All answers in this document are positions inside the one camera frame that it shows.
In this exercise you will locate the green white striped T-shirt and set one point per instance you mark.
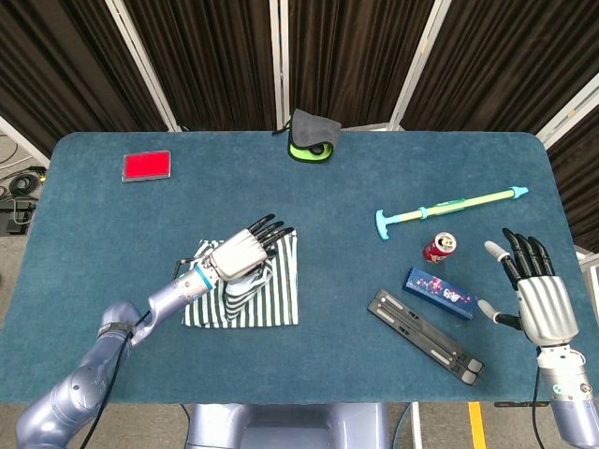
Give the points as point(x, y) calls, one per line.
point(281, 299)

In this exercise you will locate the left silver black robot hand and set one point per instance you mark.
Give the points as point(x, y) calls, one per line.
point(238, 255)

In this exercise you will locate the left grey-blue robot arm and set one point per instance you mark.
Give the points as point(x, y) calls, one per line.
point(173, 294)

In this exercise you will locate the black floor equipment box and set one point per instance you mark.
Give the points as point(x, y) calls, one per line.
point(16, 217)

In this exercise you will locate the grey green cloth pouch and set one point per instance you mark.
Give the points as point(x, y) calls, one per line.
point(311, 128)

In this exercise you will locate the black folding laptop stand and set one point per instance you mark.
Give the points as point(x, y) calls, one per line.
point(421, 332)

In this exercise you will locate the blue felt table cover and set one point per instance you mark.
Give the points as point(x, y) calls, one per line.
point(304, 187)

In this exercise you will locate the red soda can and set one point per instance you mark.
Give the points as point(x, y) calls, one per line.
point(437, 252)

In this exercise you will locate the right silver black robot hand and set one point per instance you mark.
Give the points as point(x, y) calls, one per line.
point(545, 308)

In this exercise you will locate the teal green toy water pump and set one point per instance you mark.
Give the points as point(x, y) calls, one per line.
point(449, 206)

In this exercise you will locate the blue patterned long box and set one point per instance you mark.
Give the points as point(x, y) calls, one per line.
point(440, 292)

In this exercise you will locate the dark pleated screen panel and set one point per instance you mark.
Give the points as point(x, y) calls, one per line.
point(505, 61)
point(210, 61)
point(351, 56)
point(585, 178)
point(70, 70)

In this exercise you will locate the yellow floor tape strip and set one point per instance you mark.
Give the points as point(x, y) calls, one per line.
point(477, 425)

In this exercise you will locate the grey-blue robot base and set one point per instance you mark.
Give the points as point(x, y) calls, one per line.
point(281, 425)

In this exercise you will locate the white table leg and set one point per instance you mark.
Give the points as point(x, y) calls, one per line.
point(415, 425)

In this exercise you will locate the black table edge bar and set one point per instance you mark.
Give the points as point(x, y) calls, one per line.
point(515, 403)

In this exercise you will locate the red flat plastic case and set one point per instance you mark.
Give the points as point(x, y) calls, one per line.
point(146, 166)

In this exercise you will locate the white metal rack frame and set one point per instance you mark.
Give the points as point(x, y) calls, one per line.
point(590, 269)

